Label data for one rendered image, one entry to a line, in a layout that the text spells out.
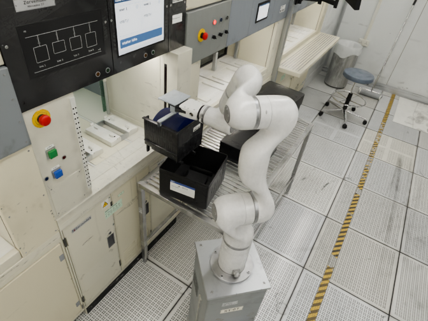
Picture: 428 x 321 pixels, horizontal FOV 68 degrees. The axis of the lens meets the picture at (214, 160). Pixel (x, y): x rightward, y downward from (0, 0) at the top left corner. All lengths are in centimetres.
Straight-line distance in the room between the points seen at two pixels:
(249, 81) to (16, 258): 112
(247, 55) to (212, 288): 223
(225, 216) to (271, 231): 154
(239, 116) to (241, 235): 51
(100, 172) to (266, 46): 190
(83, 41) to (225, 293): 109
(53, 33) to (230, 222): 84
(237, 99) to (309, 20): 355
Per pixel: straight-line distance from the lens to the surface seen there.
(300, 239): 266
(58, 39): 119
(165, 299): 222
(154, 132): 152
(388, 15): 540
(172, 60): 164
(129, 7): 137
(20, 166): 127
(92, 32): 126
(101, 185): 163
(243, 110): 89
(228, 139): 195
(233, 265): 137
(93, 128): 196
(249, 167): 101
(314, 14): 438
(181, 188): 161
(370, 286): 265
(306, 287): 243
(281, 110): 94
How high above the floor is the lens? 198
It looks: 39 degrees down
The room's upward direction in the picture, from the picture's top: 8 degrees clockwise
